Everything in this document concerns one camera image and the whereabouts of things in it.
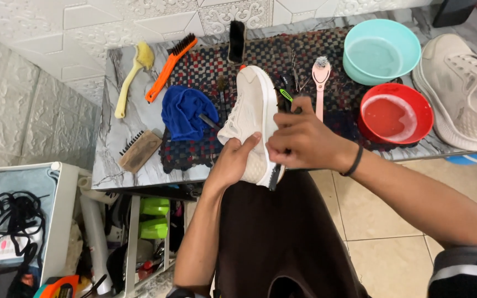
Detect person's left hand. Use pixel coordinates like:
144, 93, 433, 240
205, 132, 262, 193

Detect person's right hand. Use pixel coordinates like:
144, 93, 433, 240
265, 96, 359, 174

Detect white mesh sneaker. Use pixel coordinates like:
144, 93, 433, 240
216, 65, 285, 189

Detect black green handled brush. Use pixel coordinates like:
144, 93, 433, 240
268, 85, 304, 192

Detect black wristband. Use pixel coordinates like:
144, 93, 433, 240
340, 143, 364, 178

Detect person's dark brown apron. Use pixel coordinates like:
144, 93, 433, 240
214, 169, 372, 298

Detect checkered woven mat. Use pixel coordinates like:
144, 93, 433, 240
158, 26, 420, 175

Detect blue microfibre cloth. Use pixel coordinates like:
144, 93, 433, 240
161, 85, 220, 142

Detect black shoe polish brush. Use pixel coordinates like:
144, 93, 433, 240
227, 20, 247, 66

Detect red plastic bowl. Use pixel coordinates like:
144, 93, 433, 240
358, 83, 434, 145

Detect teal plastic bowl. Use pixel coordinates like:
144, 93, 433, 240
342, 18, 422, 86

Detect wooden scrub brush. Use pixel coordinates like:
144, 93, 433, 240
118, 129, 164, 174

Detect white shelf rack with supplies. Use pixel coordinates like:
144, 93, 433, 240
105, 191, 189, 298

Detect beige dirty sneaker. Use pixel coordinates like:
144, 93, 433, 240
412, 33, 477, 152

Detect blue plastic basin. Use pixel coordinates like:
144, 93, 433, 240
446, 153, 477, 166

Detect white plastic roll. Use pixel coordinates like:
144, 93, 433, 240
77, 176, 113, 295

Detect dark grey box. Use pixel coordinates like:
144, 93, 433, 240
432, 0, 477, 29

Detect person's black striped sleeve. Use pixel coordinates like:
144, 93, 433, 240
427, 246, 477, 298

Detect orange teal tool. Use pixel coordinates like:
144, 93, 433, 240
33, 274, 81, 298

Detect white storage cart with items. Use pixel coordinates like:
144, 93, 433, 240
0, 161, 81, 298

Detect pink handled round brush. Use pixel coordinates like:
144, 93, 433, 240
312, 56, 332, 123

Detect thin metal wire picks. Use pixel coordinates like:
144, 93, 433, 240
290, 49, 310, 94

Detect grey tool handle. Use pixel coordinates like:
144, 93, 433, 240
198, 113, 222, 131

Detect small dark handled detail brush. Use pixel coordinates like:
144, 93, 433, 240
217, 76, 228, 121

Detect orange handled black bristle brush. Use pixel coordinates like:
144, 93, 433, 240
145, 33, 198, 104

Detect yellow long handled brush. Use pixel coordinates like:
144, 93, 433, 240
114, 41, 155, 120

